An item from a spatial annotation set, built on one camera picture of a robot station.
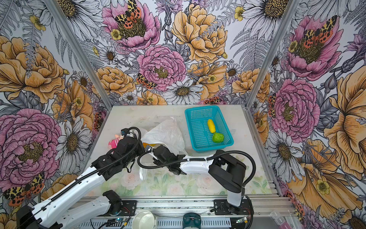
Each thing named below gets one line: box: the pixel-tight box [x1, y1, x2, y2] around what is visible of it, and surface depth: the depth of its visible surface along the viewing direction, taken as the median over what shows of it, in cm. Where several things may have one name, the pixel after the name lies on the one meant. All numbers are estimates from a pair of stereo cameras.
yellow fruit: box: [207, 119, 216, 134], surface depth 107 cm
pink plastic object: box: [269, 210, 293, 229], surface depth 71 cm
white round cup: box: [131, 210, 159, 229], surface depth 71 cm
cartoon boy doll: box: [107, 134, 123, 150], surface depth 94 cm
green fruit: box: [212, 132, 225, 143], surface depth 99 cm
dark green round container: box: [182, 212, 202, 229], surface depth 66 cm
